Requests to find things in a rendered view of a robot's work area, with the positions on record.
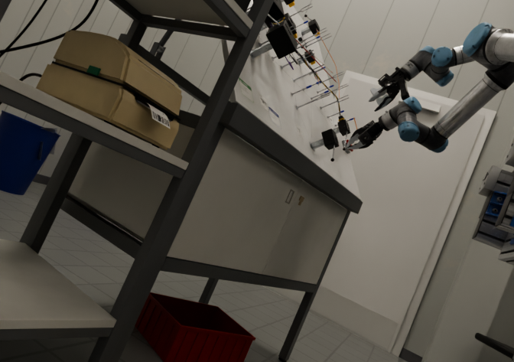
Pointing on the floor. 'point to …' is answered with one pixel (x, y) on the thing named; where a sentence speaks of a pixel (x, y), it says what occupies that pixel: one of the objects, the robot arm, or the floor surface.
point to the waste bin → (22, 151)
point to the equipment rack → (21, 308)
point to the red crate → (192, 331)
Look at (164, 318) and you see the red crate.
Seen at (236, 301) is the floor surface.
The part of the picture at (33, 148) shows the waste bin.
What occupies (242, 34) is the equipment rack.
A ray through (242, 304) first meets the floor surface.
